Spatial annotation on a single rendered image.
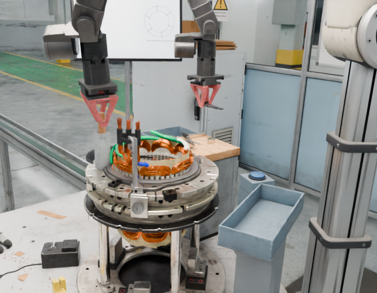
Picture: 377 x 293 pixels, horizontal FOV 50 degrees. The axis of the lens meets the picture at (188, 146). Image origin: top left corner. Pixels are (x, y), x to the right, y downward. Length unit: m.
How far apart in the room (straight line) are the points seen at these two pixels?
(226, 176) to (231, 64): 2.19
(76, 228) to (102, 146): 0.48
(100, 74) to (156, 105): 2.79
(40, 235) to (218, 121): 2.27
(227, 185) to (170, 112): 2.31
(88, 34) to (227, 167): 0.62
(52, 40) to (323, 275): 0.87
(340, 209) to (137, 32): 1.30
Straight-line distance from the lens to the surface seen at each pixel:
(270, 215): 0.95
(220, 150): 1.22
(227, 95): 3.40
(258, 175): 1.11
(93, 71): 0.90
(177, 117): 3.47
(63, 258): 1.19
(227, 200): 1.31
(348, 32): 0.96
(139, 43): 1.99
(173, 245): 0.94
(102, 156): 0.97
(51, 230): 1.39
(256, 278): 0.92
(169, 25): 2.03
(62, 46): 0.90
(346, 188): 1.07
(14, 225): 1.46
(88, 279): 1.11
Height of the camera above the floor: 1.45
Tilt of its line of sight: 18 degrees down
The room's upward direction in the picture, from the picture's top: 2 degrees clockwise
